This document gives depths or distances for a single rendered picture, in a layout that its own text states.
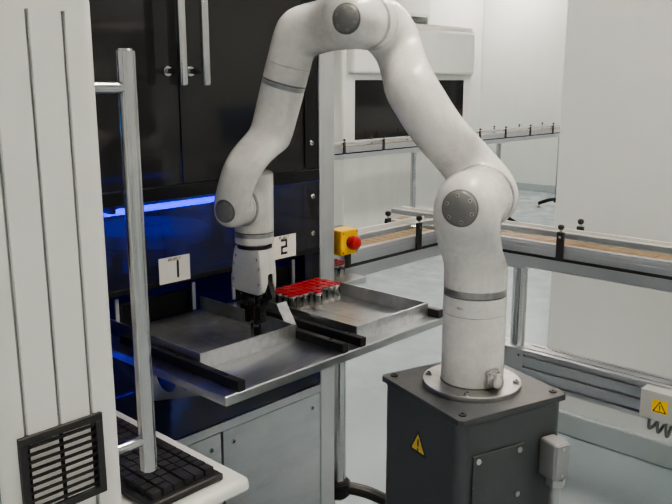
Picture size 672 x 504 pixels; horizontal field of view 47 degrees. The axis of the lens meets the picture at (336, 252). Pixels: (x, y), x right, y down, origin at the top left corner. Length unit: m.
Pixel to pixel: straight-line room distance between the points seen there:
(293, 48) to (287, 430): 1.08
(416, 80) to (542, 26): 9.29
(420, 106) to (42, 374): 0.80
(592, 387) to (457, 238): 1.34
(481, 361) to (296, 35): 0.71
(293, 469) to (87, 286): 1.31
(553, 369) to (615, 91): 1.08
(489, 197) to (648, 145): 1.75
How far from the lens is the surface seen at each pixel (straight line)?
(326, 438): 2.32
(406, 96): 1.45
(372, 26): 1.43
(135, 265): 1.10
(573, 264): 2.55
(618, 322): 3.21
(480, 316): 1.46
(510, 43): 10.94
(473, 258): 1.42
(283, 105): 1.58
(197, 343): 1.73
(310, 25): 1.52
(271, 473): 2.20
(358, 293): 2.03
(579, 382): 2.68
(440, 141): 1.45
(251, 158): 1.56
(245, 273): 1.68
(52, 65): 1.01
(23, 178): 0.99
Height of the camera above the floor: 1.44
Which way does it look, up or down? 12 degrees down
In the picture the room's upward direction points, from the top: straight up
